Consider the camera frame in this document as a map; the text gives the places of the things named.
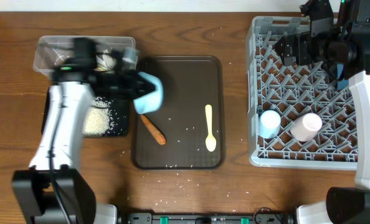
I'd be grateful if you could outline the pile of white rice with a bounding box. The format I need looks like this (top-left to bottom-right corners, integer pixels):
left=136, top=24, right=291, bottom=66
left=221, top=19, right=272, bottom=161
left=82, top=96, right=126, bottom=138

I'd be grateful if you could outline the dark blue plate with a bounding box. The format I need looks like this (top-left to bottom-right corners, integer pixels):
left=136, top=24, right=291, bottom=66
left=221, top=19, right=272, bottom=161
left=336, top=64, right=349, bottom=90

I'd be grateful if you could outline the white pink cup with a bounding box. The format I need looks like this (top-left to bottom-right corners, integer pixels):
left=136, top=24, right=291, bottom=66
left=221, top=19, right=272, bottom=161
left=290, top=113, right=323, bottom=142

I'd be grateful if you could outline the white tissue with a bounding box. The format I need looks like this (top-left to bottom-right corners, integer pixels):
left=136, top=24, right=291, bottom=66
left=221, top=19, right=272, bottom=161
left=97, top=50, right=116, bottom=71

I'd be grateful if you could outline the brown serving tray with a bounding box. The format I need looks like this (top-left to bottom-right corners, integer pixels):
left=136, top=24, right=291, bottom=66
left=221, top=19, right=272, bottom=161
left=131, top=56, right=225, bottom=170

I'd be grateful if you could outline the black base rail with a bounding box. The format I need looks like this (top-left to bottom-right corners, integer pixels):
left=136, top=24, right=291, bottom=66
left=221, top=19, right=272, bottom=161
left=94, top=203, right=298, bottom=224

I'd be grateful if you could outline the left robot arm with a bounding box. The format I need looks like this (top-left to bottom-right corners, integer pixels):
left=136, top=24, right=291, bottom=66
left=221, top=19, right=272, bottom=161
left=11, top=37, right=164, bottom=223

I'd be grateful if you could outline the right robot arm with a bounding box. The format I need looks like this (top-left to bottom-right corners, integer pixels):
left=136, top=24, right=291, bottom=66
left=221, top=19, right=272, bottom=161
left=275, top=0, right=370, bottom=223

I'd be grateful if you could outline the light blue cup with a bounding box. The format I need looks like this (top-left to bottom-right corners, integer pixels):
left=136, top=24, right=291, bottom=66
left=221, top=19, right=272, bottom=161
left=259, top=110, right=281, bottom=139

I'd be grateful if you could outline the light blue bowl with rice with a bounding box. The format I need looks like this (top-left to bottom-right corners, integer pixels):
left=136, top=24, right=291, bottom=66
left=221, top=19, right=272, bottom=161
left=133, top=72, right=164, bottom=114

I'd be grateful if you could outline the yellow plastic spoon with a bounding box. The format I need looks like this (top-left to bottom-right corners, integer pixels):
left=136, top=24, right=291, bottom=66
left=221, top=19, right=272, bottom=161
left=205, top=105, right=217, bottom=152

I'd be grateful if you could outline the orange carrot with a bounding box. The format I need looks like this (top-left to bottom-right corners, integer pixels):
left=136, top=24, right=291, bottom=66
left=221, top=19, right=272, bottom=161
left=140, top=114, right=166, bottom=146

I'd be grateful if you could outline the black rectangular tray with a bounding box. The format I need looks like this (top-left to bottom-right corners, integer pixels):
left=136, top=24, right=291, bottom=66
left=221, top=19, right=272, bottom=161
left=41, top=82, right=131, bottom=138

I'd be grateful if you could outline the grey dishwasher rack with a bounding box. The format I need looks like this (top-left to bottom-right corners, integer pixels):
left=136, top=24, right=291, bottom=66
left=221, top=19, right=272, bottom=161
left=246, top=16, right=358, bottom=170

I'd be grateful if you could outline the clear plastic waste bin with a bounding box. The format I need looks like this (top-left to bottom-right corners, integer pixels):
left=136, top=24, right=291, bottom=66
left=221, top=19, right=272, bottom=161
left=33, top=35, right=136, bottom=85

